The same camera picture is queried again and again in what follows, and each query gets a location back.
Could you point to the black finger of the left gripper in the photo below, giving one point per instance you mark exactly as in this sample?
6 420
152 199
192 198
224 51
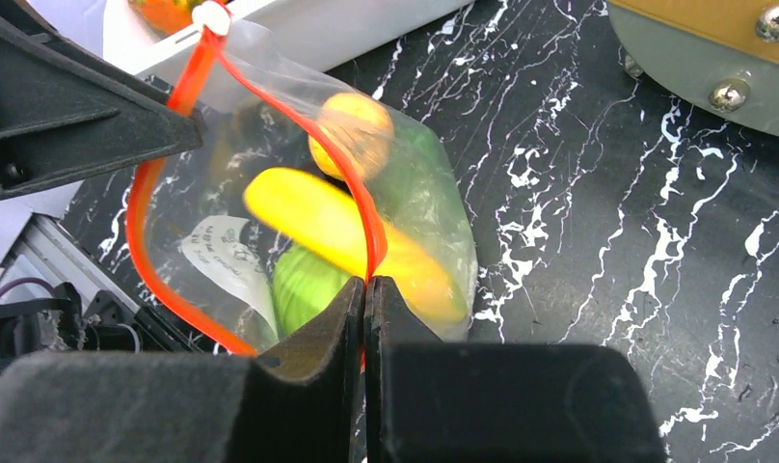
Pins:
66 115

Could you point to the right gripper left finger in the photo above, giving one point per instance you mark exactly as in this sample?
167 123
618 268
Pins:
293 403

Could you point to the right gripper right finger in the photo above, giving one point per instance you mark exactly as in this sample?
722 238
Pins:
429 400

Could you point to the green toy apple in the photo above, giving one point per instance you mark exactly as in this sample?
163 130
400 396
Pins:
304 284

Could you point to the yellow toy banana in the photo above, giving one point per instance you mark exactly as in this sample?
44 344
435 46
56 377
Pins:
325 220

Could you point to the green toy cabbage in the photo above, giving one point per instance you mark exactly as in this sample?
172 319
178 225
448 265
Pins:
417 193

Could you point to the clear zip top bag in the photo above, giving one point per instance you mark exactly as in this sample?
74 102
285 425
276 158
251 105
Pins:
215 271

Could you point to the yellow toy fruit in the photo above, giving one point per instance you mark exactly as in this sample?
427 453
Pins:
361 127

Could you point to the white plastic bin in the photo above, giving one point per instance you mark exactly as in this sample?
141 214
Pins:
316 34

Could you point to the round drawer cabinet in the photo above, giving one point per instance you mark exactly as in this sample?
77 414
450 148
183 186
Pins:
721 56

